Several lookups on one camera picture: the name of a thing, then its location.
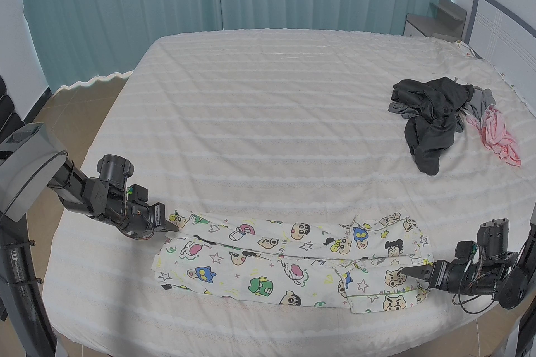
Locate black garment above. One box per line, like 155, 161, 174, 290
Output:
391, 76, 476, 176

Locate black cable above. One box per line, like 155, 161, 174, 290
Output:
453, 292, 497, 315

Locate grey bedside table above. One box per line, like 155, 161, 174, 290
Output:
405, 0, 468, 43

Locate bed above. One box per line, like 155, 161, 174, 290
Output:
42, 0, 536, 354

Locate white printed pyjama top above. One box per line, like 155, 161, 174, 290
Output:
152, 210, 434, 316

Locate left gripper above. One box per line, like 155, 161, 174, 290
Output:
126, 202, 168, 241

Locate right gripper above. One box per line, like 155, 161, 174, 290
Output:
400, 260, 464, 294

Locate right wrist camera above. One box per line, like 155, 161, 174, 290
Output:
456, 241, 477, 262

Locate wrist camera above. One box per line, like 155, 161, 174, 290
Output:
456, 241, 477, 262
128, 185, 150, 207

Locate grey garment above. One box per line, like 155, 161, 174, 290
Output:
460, 86, 497, 134

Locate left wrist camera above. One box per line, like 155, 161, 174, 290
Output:
128, 185, 150, 207

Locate pink garment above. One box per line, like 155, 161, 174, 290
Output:
463, 104, 523, 168

